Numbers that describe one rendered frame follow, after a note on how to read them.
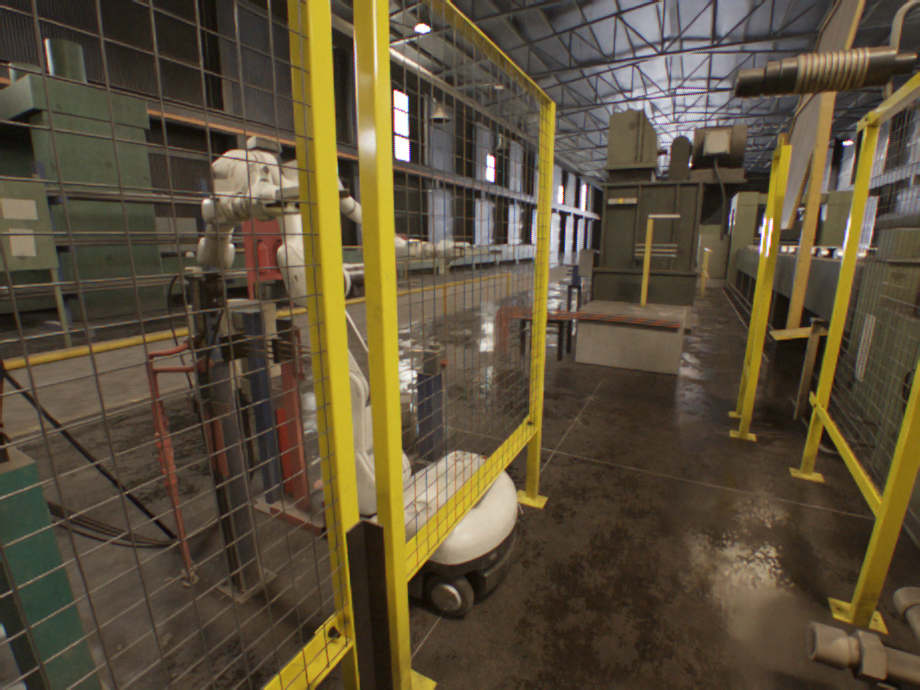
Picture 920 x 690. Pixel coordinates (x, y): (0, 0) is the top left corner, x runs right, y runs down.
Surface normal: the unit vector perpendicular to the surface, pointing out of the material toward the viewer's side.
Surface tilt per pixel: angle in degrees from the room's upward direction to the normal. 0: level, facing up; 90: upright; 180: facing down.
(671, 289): 90
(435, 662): 0
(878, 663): 60
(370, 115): 90
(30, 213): 90
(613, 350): 90
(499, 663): 0
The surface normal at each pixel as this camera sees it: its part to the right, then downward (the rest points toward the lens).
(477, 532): 0.45, -0.43
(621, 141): -0.47, 0.21
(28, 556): 0.88, 0.11
